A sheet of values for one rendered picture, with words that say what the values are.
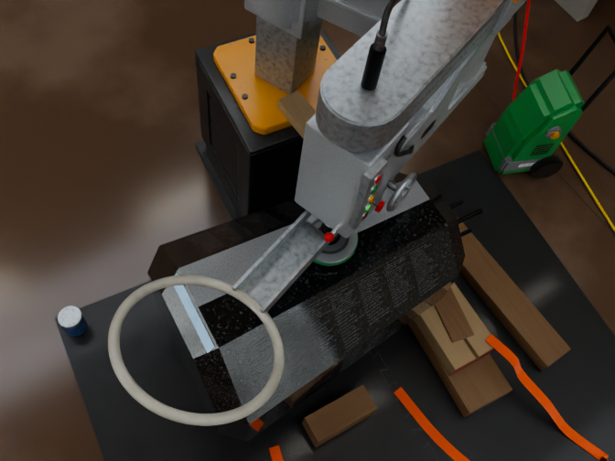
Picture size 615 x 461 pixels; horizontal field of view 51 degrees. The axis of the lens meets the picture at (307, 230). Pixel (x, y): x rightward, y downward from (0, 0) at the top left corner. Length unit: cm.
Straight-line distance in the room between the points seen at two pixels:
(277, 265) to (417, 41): 79
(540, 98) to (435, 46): 173
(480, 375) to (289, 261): 134
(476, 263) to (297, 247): 143
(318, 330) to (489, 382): 103
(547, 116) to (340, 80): 192
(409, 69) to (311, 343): 108
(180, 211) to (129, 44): 118
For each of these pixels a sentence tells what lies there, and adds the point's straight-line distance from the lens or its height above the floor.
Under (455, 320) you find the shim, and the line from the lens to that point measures 302.
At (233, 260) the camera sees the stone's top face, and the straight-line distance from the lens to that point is 233.
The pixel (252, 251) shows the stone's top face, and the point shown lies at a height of 80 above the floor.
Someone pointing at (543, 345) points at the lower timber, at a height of 9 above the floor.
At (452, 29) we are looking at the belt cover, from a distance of 186.
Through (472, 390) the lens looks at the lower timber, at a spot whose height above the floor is 11.
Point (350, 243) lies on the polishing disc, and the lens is 233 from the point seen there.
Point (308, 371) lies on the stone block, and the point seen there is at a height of 62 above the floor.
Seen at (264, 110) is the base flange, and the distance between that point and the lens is 272.
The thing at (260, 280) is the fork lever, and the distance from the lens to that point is 202.
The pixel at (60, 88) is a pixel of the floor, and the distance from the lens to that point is 392.
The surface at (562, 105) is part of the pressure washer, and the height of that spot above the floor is 56.
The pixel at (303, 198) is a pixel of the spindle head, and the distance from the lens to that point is 204.
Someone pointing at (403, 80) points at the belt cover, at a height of 167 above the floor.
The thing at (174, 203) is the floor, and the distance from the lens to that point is 339.
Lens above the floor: 291
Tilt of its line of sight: 61 degrees down
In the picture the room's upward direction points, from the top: 11 degrees clockwise
